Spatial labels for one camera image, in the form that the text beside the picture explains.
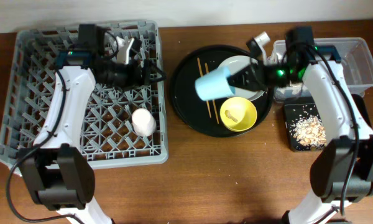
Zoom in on pink plastic cup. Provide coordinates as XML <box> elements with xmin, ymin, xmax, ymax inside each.
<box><xmin>132</xmin><ymin>108</ymin><xmax>157</xmax><ymax>137</ymax></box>

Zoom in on food leftovers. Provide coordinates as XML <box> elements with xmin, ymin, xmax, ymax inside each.
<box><xmin>291</xmin><ymin>115</ymin><xmax>326</xmax><ymax>150</ymax></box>

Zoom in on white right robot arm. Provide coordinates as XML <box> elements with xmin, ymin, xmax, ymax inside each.
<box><xmin>223</xmin><ymin>26</ymin><xmax>373</xmax><ymax>223</ymax></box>

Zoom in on grey dishwasher rack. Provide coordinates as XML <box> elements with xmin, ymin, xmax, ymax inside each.
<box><xmin>0</xmin><ymin>26</ymin><xmax>168</xmax><ymax>169</ymax></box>

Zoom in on round black tray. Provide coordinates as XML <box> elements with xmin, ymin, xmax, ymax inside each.
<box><xmin>169</xmin><ymin>45</ymin><xmax>273</xmax><ymax>138</ymax></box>

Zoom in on black rectangular tray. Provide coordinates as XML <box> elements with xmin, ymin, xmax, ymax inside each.
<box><xmin>282</xmin><ymin>93</ymin><xmax>373</xmax><ymax>152</ymax></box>

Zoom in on light blue plastic cup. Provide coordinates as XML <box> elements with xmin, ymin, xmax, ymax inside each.
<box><xmin>195</xmin><ymin>67</ymin><xmax>236</xmax><ymax>101</ymax></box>

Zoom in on clear plastic bin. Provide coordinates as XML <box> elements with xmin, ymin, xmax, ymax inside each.
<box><xmin>269</xmin><ymin>37</ymin><xmax>373</xmax><ymax>103</ymax></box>

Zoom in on wooden chopstick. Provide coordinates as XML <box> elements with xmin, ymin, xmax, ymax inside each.
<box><xmin>196</xmin><ymin>58</ymin><xmax>212</xmax><ymax>118</ymax></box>
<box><xmin>205</xmin><ymin>63</ymin><xmax>219</xmax><ymax>124</ymax></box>

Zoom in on yellow plastic bowl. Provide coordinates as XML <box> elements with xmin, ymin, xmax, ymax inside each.
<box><xmin>220</xmin><ymin>97</ymin><xmax>258</xmax><ymax>132</ymax></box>

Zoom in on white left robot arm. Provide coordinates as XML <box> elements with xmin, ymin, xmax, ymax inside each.
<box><xmin>14</xmin><ymin>24</ymin><xmax>166</xmax><ymax>223</ymax></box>

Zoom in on grey round plate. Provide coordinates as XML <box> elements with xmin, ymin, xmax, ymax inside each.
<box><xmin>219</xmin><ymin>55</ymin><xmax>264</xmax><ymax>101</ymax></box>

